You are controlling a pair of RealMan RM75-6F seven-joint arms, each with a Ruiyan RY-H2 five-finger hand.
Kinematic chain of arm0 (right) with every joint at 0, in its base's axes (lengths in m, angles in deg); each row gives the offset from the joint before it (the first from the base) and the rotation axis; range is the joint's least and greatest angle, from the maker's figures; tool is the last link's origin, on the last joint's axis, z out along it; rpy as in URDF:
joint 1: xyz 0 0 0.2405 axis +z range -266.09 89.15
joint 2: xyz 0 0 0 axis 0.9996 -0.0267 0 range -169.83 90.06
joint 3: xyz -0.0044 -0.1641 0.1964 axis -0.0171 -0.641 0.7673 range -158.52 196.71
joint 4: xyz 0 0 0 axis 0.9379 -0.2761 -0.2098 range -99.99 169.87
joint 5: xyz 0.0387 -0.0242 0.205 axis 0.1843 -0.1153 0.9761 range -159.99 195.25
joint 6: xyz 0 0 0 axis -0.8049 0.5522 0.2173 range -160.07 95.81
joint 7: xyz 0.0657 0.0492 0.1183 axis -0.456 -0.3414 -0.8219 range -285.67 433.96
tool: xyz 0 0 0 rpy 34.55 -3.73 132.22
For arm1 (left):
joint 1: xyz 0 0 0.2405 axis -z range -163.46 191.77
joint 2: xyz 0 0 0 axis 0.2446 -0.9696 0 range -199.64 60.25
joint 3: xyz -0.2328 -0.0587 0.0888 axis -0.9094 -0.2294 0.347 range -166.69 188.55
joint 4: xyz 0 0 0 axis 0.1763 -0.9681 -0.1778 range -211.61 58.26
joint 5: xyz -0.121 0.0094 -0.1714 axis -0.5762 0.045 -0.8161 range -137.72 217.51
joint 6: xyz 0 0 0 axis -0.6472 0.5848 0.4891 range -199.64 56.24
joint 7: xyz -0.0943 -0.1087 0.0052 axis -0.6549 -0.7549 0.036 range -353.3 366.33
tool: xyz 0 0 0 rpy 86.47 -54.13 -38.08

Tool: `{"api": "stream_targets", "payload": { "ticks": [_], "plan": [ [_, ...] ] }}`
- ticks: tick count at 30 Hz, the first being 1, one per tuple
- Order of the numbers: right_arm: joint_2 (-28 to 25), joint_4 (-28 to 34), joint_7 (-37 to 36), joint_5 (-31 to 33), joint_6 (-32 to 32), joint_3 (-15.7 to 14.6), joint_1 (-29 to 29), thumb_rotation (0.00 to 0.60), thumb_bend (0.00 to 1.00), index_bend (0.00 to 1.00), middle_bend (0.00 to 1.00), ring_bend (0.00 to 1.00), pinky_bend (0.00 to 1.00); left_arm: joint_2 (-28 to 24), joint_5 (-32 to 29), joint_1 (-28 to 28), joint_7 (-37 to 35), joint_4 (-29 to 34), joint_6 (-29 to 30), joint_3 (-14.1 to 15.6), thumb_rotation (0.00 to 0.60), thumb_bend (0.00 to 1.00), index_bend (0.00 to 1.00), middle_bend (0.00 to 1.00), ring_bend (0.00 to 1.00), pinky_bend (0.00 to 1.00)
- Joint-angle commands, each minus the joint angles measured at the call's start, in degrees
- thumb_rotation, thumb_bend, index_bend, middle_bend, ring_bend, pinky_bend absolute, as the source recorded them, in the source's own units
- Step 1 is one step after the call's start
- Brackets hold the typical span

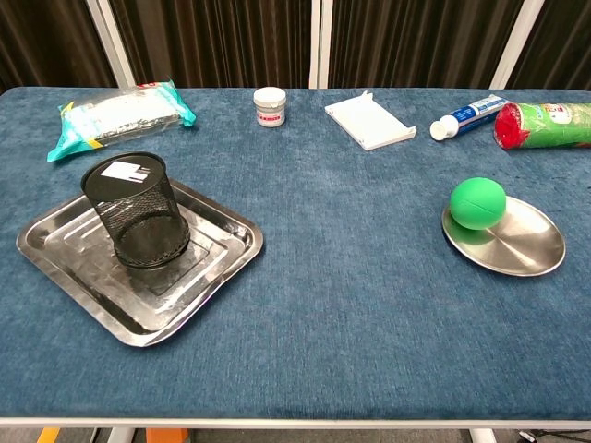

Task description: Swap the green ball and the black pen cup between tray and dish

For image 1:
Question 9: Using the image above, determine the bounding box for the black cylindrical container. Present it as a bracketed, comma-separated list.
[80, 151, 192, 270]

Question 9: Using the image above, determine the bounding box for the green round object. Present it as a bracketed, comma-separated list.
[450, 176, 508, 231]

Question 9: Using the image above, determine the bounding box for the small white jar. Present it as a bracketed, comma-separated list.
[252, 86, 287, 127]

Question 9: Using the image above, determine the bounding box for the flat white box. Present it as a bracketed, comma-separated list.
[324, 90, 417, 151]

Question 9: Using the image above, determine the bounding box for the blue table cloth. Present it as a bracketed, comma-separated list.
[0, 86, 591, 421]

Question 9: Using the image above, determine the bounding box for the square steel tray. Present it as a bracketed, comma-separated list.
[16, 177, 265, 349]

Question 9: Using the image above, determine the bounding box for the dark brown curtain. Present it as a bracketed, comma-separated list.
[0, 0, 116, 93]
[328, 0, 525, 90]
[507, 0, 591, 91]
[108, 0, 315, 89]

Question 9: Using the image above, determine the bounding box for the teal wet wipes pack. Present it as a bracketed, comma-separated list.
[46, 79, 198, 163]

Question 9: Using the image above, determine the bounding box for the blue white toothpaste tube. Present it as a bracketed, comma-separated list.
[429, 94, 512, 141]

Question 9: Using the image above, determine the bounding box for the round steel plate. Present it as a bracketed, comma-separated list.
[441, 192, 567, 278]

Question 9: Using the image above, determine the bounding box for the green chips can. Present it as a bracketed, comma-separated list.
[493, 102, 591, 151]

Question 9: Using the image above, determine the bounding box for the white partition post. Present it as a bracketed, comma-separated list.
[85, 0, 138, 89]
[309, 0, 334, 90]
[488, 0, 546, 90]

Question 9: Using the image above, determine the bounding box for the white table frame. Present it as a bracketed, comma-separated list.
[0, 417, 591, 443]

